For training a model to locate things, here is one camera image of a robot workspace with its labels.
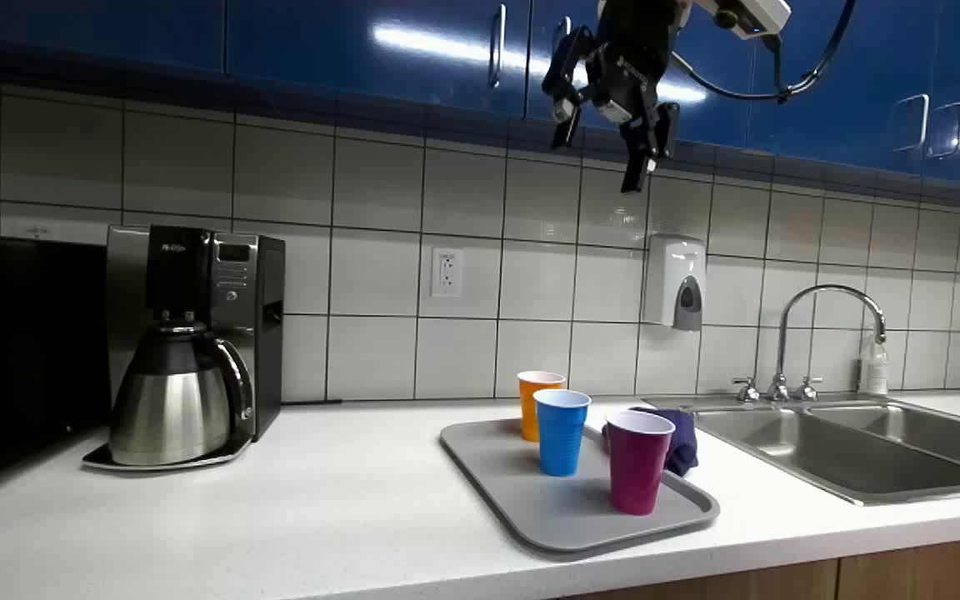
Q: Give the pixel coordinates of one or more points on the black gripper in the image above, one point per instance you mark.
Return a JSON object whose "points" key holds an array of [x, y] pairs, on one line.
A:
{"points": [[634, 56]]}

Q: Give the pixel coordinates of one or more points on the orange plastic cup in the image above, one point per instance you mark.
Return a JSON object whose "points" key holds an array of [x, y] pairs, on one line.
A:
{"points": [[526, 403]]}

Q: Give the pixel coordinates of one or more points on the blue plastic cup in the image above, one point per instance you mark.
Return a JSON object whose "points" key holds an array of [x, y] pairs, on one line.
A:
{"points": [[560, 446]]}

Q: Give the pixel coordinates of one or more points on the purple plastic cup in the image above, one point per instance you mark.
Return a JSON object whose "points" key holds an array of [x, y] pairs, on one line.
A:
{"points": [[637, 470]]}

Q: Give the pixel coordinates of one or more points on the grey plastic tray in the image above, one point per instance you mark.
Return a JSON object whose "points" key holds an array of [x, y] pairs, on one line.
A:
{"points": [[551, 512]]}

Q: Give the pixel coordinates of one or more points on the chrome gooseneck faucet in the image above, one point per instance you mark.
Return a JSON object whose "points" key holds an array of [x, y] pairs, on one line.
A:
{"points": [[823, 288]]}

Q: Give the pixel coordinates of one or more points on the dark blue cloth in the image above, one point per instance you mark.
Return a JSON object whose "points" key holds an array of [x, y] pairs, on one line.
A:
{"points": [[685, 439]]}

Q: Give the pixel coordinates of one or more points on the clear soap bottle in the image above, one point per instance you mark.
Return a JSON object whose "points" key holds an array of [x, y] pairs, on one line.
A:
{"points": [[872, 369]]}

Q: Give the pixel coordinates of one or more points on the black steel coffee maker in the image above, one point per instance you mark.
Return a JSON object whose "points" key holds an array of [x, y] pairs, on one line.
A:
{"points": [[242, 300]]}

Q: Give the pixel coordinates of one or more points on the stainless steel double sink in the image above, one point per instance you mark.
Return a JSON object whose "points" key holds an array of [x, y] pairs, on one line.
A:
{"points": [[858, 461]]}

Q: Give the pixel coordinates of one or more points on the stainless steel coffee carafe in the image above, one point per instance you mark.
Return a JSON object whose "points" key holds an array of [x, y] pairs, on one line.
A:
{"points": [[174, 403]]}

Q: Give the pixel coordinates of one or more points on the wooden base cabinet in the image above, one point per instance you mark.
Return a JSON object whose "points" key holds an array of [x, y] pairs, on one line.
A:
{"points": [[891, 571]]}

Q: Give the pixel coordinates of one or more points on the black microwave oven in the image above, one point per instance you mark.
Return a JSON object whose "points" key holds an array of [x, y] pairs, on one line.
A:
{"points": [[17, 353]]}

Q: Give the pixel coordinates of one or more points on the white wall soap dispenser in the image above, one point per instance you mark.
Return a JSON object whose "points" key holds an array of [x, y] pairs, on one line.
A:
{"points": [[667, 278]]}

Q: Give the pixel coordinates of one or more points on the white wall outlet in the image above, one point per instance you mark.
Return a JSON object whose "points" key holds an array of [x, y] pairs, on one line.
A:
{"points": [[447, 270]]}

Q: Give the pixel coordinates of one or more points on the blue glossy wall cabinet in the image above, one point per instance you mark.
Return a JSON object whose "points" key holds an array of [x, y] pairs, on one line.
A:
{"points": [[281, 45]]}

